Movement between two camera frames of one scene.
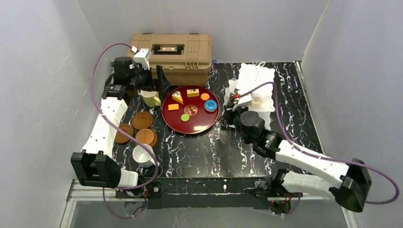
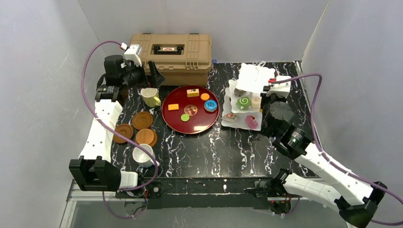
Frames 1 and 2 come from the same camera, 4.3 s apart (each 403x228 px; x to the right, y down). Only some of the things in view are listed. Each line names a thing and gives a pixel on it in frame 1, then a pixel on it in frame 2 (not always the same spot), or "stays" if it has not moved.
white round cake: [256, 102] stays
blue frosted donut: [210, 105] stays
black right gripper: [227, 114] to [265, 102]
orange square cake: [173, 107] stays
